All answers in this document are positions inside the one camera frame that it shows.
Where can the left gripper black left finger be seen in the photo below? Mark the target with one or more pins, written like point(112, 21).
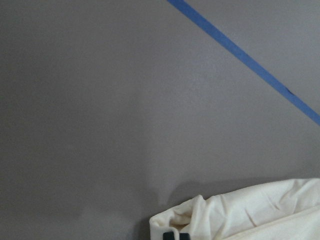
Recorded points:
point(168, 236)

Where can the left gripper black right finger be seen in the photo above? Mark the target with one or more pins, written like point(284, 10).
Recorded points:
point(184, 236)

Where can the cream long-sleeve printed shirt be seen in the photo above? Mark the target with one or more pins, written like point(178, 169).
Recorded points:
point(280, 210)

